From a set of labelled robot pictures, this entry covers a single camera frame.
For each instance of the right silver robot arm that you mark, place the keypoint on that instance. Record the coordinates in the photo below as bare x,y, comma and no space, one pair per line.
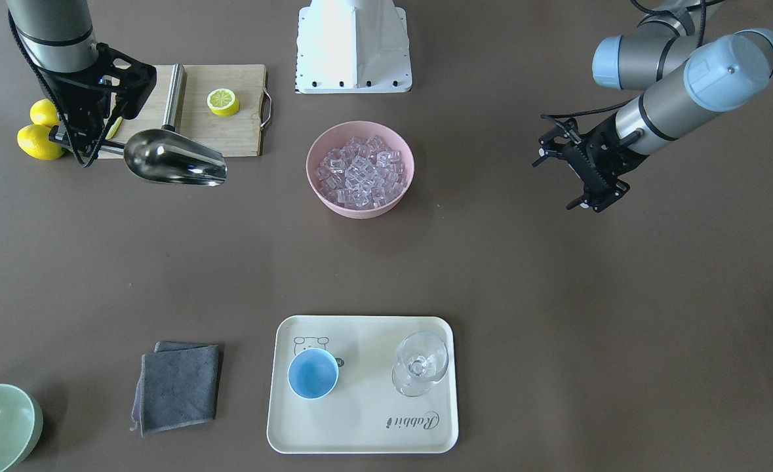
58,36

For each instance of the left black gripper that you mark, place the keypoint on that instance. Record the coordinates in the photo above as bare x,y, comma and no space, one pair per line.
594,143

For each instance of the wooden cutting board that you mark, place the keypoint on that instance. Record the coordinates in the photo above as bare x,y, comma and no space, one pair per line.
239,135

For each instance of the yellow plastic knife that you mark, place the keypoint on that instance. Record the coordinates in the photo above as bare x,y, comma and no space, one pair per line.
112,131

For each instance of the yellow lemon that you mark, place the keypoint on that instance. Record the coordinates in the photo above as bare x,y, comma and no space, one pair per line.
34,140
44,113

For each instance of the blue cup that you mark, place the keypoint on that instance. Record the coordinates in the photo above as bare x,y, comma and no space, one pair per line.
313,374

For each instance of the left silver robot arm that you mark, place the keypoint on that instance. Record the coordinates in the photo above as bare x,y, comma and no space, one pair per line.
683,83

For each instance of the cream serving tray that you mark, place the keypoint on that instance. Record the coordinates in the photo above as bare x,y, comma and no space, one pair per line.
364,413

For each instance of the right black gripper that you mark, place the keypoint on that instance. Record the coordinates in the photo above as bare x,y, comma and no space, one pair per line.
83,103

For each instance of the steel ice scoop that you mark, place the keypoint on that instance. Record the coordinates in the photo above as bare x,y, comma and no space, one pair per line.
167,157

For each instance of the pink bowl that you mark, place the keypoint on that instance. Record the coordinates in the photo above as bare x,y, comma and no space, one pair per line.
337,136

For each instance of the half lemon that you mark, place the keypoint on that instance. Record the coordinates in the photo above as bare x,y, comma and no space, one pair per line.
223,102

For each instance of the clear wine glass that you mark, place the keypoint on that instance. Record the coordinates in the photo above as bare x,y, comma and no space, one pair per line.
420,362

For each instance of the clear ice cubes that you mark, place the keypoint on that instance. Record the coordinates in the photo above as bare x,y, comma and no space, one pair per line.
364,174

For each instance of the white pillar base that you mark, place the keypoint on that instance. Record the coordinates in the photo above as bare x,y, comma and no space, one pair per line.
352,47

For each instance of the mint green bowl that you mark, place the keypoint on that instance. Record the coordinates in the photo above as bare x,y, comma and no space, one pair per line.
21,424

